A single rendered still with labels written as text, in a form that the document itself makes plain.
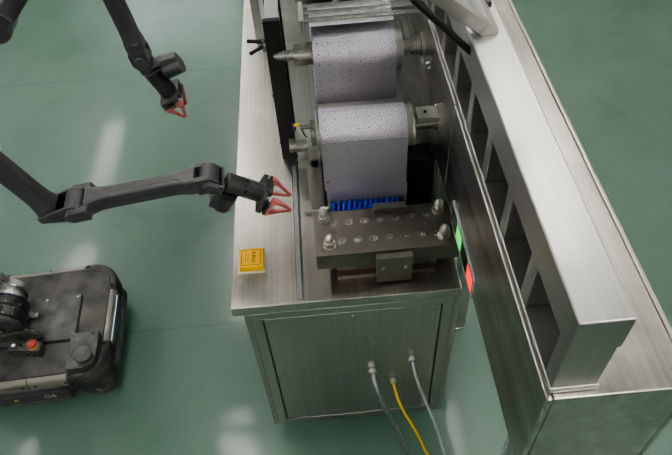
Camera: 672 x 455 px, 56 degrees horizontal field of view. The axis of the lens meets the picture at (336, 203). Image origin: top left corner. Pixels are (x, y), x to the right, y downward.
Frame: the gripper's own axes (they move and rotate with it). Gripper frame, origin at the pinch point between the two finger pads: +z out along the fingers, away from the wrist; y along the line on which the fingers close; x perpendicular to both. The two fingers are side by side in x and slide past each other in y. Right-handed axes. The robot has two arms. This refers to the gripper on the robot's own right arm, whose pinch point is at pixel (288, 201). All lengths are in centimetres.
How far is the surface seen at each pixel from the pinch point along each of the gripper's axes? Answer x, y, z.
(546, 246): 74, 68, 5
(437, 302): 5, 26, 45
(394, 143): 33.2, -0.1, 15.3
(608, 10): 25, -245, 235
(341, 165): 19.7, 0.0, 6.5
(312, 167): 9.3, -7.3, 3.3
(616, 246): 69, 55, 34
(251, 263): -16.9, 12.1, -4.0
